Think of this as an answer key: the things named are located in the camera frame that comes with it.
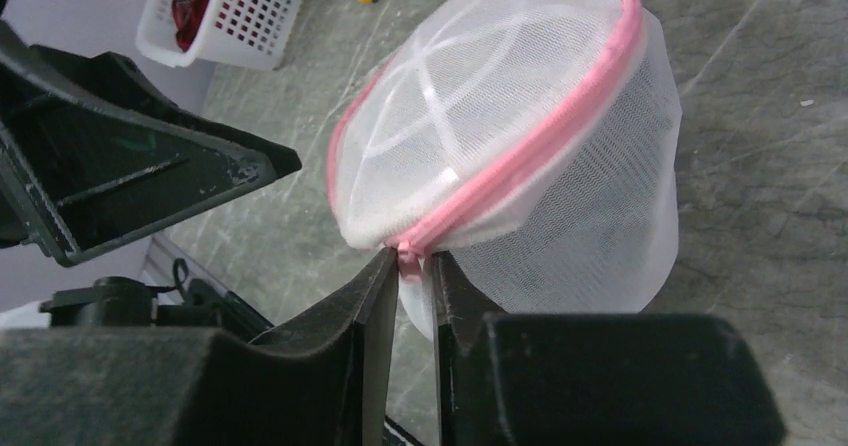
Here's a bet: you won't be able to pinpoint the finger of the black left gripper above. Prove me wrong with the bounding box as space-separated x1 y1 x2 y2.
1 25 301 267

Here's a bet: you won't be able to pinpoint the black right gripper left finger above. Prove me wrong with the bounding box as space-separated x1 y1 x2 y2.
1 249 398 445

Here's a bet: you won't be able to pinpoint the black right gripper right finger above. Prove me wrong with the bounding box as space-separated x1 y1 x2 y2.
429 253 787 445

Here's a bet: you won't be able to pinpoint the red bra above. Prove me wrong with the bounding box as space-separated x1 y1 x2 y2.
171 0 210 52

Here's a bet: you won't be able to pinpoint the white mesh bag red zipper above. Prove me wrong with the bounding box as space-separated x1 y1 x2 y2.
326 0 682 337

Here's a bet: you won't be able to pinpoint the white plastic basket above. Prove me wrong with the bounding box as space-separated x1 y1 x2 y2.
136 0 303 70

